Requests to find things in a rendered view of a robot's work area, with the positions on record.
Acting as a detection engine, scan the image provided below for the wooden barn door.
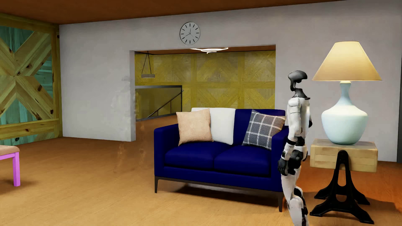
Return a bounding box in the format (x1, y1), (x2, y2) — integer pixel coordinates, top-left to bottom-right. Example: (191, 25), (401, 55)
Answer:
(0, 13), (63, 141)

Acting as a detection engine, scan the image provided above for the white ring ceiling light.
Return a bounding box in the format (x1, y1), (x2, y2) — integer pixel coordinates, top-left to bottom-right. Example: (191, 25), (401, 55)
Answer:
(190, 47), (229, 54)

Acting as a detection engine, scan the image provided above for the pink legged stool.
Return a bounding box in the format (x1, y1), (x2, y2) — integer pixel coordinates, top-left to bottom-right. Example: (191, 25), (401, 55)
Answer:
(0, 145), (21, 187)

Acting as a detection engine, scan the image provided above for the round wall clock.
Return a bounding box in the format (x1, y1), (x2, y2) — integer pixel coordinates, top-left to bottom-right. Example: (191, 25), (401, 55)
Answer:
(179, 22), (201, 45)

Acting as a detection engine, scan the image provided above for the white robot left leg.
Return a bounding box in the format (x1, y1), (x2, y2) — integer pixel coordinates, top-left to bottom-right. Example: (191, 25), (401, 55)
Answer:
(280, 166), (310, 226)

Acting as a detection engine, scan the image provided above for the navy blue sofa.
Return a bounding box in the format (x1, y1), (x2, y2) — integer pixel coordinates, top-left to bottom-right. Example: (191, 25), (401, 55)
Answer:
(153, 109), (291, 213)

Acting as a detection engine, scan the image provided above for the black stair railing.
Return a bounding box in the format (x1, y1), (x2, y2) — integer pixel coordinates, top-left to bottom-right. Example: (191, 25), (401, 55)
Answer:
(135, 85), (184, 121)

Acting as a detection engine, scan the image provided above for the white throw pillow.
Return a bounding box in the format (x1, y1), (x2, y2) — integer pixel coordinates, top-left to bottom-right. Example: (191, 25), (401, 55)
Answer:
(191, 107), (236, 145)

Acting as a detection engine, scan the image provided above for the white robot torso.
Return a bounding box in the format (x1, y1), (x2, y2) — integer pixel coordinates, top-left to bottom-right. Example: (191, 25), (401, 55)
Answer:
(287, 96), (313, 147)

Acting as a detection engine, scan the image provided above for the black robot head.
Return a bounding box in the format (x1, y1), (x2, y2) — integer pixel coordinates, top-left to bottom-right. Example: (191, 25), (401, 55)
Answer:
(287, 70), (308, 98)

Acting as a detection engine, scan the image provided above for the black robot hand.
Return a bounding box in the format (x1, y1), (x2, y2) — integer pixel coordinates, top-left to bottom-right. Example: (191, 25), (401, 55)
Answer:
(278, 156), (292, 176)

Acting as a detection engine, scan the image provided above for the grey hanging pendant lamp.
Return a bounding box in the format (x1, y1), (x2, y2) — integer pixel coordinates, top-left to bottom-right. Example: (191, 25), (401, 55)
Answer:
(141, 52), (156, 78)

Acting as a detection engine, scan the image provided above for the grey plaid throw pillow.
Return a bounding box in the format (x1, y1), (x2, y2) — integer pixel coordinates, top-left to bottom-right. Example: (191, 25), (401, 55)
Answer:
(242, 110), (287, 150)

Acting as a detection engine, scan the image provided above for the pale blue table lamp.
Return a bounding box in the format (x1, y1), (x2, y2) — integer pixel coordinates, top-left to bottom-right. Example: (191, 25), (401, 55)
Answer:
(312, 41), (383, 145)

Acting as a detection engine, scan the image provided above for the wooden side table black stand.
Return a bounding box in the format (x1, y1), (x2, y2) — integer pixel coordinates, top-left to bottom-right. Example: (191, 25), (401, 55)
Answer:
(309, 139), (379, 224)

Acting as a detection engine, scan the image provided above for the beige throw pillow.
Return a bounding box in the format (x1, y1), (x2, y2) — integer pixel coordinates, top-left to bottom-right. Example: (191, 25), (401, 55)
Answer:
(176, 109), (214, 146)

